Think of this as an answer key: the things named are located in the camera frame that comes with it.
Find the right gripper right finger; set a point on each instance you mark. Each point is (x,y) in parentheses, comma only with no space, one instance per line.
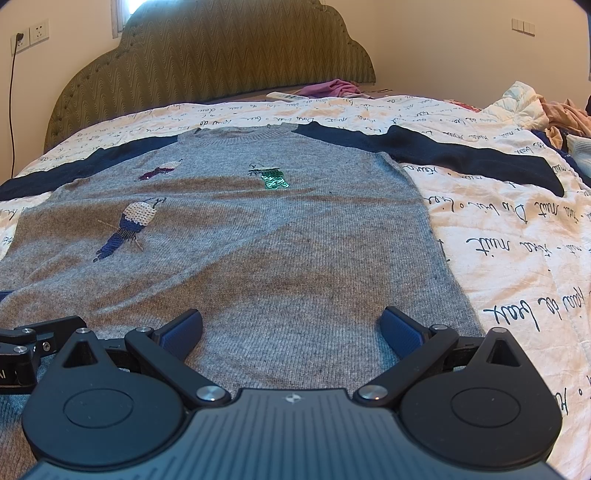
(421,351)

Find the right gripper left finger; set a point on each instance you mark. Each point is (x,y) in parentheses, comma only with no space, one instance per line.
(161,354)

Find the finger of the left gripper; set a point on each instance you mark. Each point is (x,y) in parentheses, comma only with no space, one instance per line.
(22,348)

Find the grey navy knit sweater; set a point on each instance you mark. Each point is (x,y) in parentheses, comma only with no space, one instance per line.
(94,415)

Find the pile of clothes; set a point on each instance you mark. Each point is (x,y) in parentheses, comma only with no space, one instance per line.
(566,126)

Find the white script print quilt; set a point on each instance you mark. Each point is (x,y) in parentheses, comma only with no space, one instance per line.
(512,221)

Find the purple pink garment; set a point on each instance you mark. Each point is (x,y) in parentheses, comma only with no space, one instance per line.
(337,88)

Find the white remote control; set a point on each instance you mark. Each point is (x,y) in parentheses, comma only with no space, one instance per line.
(287,97)

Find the olive green upholstered headboard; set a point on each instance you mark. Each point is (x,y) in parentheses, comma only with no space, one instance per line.
(198,51)

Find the white wall socket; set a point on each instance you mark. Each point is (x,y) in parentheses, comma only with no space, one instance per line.
(30,36)

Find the white wall switch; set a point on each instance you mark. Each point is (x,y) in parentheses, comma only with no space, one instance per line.
(523,27)

